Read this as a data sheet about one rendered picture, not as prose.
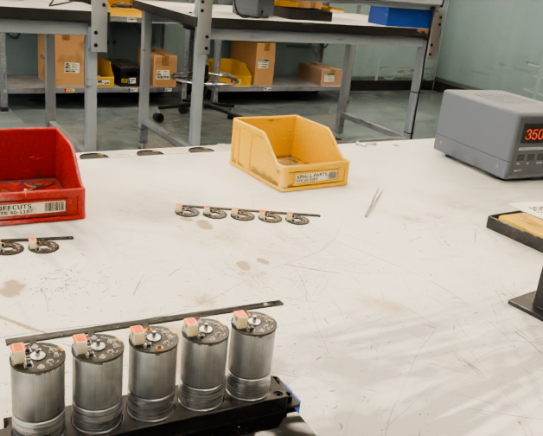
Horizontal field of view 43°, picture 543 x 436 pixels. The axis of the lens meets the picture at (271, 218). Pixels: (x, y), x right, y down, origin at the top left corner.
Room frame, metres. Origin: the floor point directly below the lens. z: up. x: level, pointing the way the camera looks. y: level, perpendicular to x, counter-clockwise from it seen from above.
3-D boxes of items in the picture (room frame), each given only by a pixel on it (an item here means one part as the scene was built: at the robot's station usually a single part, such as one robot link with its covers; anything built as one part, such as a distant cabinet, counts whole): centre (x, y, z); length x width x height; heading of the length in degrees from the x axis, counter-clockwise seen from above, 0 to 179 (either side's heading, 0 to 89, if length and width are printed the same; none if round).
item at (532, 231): (0.69, -0.27, 0.76); 0.07 x 0.05 x 0.02; 36
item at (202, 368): (0.31, 0.03, 0.79); 0.02 x 0.02 x 0.05
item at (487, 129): (0.97, -0.31, 0.80); 0.15 x 0.12 x 0.10; 28
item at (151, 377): (0.30, 0.05, 0.79); 0.02 x 0.02 x 0.05
